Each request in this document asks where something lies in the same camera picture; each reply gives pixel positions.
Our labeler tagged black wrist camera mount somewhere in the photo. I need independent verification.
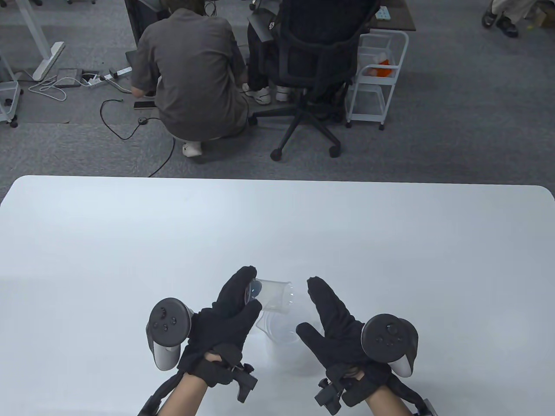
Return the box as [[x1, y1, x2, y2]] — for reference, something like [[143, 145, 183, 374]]
[[313, 366, 391, 412], [191, 344, 259, 403]]

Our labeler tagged black handheld tracking controller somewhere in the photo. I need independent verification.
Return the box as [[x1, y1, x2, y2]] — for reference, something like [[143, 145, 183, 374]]
[[361, 314, 419, 377], [146, 298, 193, 371]]

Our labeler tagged cardboard box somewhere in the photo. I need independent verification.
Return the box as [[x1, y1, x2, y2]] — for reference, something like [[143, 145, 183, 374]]
[[532, 6, 555, 27]]

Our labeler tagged black computer case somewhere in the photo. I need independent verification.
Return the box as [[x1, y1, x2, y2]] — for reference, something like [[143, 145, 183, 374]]
[[124, 0, 167, 49]]

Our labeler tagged black arm cable harness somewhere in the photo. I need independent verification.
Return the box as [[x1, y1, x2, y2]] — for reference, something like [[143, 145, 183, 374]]
[[390, 377, 438, 416], [138, 375, 180, 416]]

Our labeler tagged white rolling cart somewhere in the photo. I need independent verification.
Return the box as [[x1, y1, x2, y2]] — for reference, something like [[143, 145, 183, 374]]
[[346, 29, 410, 130]]

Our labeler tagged white wheeled storage cart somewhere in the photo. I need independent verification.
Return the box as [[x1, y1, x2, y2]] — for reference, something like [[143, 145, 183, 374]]
[[0, 52, 23, 128]]

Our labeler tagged person's left forearm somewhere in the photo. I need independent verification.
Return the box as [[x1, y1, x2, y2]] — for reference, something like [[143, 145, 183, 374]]
[[160, 375, 209, 416]]

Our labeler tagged black floor cable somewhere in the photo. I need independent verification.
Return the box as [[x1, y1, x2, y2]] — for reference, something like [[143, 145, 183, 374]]
[[100, 99, 176, 178]]

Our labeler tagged white coiled cable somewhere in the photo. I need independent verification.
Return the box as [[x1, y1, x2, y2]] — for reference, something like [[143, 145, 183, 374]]
[[28, 75, 94, 103]]

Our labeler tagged black office chair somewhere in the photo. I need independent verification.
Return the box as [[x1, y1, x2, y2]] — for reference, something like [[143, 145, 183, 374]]
[[251, 0, 364, 162]]

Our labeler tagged largest clear plastic beaker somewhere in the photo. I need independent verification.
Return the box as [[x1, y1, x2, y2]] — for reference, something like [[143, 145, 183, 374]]
[[255, 303, 323, 377]]

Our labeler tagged small clear plastic beaker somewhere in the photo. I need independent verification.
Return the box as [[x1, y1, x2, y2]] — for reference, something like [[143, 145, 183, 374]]
[[248, 279, 294, 313]]

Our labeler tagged white desk frame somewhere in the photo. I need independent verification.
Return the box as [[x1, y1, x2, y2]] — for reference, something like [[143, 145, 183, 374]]
[[16, 0, 65, 81]]

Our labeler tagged white power strip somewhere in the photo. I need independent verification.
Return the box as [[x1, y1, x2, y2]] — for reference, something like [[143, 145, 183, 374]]
[[82, 66, 134, 88]]

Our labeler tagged person's right forearm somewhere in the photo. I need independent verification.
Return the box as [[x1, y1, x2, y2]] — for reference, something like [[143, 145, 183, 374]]
[[364, 386, 417, 416]]

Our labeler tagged dark brown desk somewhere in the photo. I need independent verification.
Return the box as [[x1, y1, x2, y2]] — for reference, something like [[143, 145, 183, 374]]
[[366, 0, 417, 32]]

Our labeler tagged person's right hand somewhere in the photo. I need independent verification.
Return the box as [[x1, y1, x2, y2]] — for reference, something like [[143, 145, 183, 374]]
[[296, 277, 392, 383]]

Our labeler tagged person's left hand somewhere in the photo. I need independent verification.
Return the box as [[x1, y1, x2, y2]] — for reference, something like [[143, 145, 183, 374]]
[[176, 266, 263, 374]]

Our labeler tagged grey floor socket box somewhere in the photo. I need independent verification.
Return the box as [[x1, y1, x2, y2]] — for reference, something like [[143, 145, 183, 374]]
[[55, 68, 84, 89]]

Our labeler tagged orange white container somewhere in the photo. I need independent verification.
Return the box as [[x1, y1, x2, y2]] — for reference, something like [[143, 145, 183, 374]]
[[368, 55, 396, 78]]

